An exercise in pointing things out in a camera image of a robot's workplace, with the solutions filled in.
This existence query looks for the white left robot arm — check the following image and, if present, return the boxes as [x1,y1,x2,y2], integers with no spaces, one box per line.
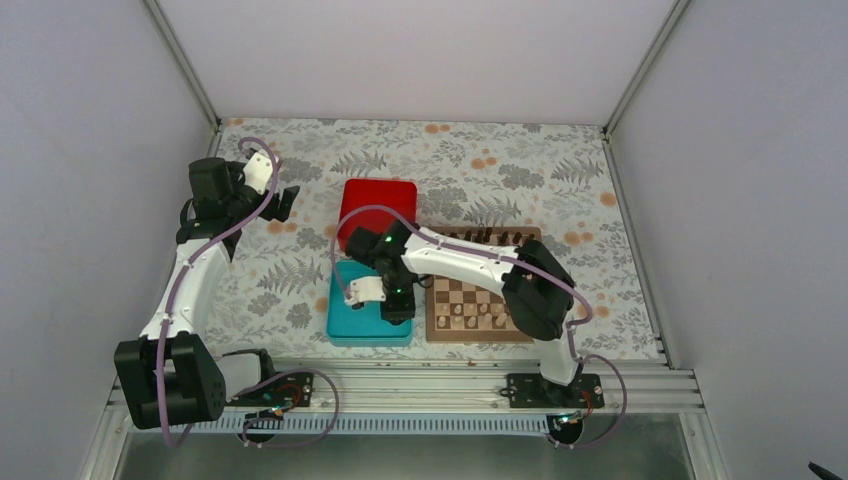
[114,151,299,430]

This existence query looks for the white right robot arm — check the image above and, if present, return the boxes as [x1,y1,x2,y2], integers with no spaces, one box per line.
[340,221,581,407]

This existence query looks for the blue plastic tray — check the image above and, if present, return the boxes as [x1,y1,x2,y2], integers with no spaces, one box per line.
[326,260,413,348]

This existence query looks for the wooden chessboard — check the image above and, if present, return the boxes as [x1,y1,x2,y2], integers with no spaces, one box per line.
[426,226,542,343]

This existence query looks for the red square tin lid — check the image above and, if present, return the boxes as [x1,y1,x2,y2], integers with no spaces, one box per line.
[336,178,419,257]

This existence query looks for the floral patterned table mat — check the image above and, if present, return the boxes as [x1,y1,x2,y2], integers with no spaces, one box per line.
[205,118,661,362]

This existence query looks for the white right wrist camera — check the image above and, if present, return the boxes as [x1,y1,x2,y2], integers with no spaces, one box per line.
[344,276,387,309]

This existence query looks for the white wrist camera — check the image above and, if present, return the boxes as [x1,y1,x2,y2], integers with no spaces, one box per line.
[240,151,274,196]
[344,276,387,309]

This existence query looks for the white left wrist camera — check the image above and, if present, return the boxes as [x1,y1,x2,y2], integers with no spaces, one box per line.
[240,151,274,196]

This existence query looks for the aluminium front rail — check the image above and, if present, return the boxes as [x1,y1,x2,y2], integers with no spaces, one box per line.
[105,360,704,435]

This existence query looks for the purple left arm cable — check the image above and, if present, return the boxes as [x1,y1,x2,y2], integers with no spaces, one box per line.
[146,136,340,458]

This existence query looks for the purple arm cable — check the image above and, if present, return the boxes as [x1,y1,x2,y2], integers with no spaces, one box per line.
[146,136,340,458]
[329,203,629,452]

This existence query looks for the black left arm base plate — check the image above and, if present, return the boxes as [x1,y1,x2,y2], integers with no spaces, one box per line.
[228,372,314,410]

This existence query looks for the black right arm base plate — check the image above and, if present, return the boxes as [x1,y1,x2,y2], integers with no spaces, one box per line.
[499,373,605,409]

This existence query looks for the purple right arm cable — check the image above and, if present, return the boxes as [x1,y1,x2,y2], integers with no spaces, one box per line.
[329,203,629,452]

